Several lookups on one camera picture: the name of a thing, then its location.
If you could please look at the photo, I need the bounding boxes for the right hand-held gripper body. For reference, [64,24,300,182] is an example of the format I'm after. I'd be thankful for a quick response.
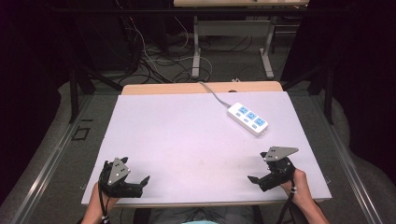
[257,146,300,192]

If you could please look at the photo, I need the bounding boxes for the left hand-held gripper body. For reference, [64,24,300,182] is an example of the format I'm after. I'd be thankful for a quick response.
[98,157,145,199]

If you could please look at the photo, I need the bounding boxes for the person's left hand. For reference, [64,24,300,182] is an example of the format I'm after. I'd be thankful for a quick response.
[89,181,121,217]

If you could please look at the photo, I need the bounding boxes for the person's right hand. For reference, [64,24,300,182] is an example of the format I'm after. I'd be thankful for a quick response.
[279,167,313,209]

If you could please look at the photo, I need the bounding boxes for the white power strip blue sockets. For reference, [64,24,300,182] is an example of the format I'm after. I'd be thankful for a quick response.
[226,102,270,138]

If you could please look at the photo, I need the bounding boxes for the white table cover sheet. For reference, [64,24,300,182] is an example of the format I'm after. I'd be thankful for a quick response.
[80,91,332,207]

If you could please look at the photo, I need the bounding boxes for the person's grey clothing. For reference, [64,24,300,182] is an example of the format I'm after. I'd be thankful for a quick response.
[134,206,260,224]

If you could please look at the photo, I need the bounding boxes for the black metal stand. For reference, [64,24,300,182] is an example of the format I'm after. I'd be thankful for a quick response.
[280,60,336,126]
[68,60,124,124]

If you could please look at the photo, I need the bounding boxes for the wooden table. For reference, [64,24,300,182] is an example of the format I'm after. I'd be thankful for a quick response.
[120,80,284,96]

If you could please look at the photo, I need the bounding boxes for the desk with white legs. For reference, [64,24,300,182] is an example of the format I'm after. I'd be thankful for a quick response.
[173,0,310,80]

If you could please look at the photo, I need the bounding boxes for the black beaded wrist strap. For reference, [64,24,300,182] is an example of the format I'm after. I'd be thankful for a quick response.
[98,182,112,224]
[276,178,298,224]

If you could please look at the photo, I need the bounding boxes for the aluminium floor rail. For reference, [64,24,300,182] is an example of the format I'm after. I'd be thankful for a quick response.
[8,94,94,224]
[311,94,386,224]

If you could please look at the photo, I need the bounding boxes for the grey power strip cable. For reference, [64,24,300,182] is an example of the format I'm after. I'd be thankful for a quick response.
[198,80,233,109]

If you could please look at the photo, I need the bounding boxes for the tangle of floor cables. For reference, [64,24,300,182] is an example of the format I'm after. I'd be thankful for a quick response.
[115,0,256,84]

